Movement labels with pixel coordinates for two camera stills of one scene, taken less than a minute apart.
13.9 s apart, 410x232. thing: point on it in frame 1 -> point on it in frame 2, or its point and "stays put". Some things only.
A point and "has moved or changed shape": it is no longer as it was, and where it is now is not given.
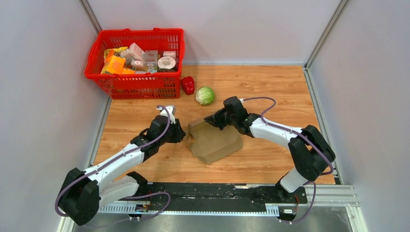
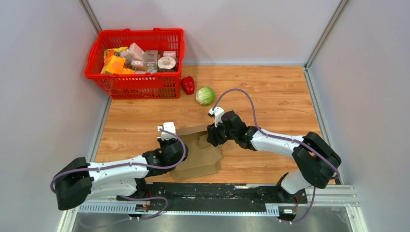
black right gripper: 215,119 -> 213,137
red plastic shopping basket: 158,85 stays put
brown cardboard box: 208,142 has moved or changed shape
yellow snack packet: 109,52 stays put
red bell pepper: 188,84 stays put
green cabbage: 205,95 stays put
